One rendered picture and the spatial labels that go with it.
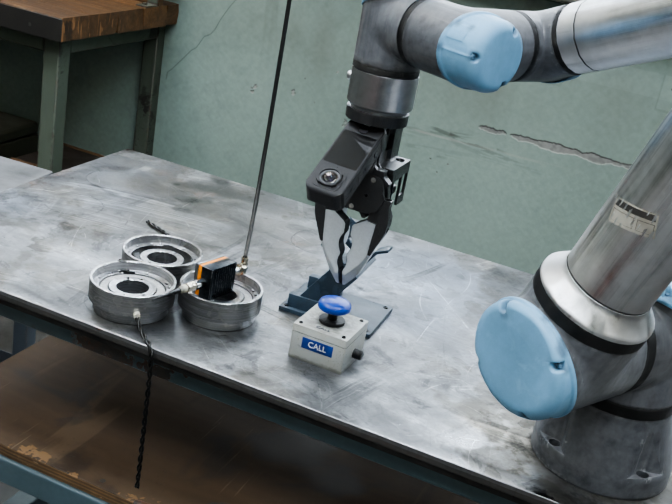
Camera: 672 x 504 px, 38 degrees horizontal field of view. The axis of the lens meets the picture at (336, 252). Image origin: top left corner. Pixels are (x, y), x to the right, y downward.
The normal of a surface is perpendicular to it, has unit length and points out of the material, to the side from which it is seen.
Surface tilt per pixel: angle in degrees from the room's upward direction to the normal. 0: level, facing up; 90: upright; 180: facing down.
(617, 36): 109
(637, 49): 131
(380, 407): 0
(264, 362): 0
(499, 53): 90
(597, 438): 72
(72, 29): 88
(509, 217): 90
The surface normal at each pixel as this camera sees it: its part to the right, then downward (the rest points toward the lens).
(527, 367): -0.81, 0.21
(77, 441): 0.17, -0.91
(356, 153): -0.03, -0.64
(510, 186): -0.39, 0.29
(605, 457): -0.22, 0.03
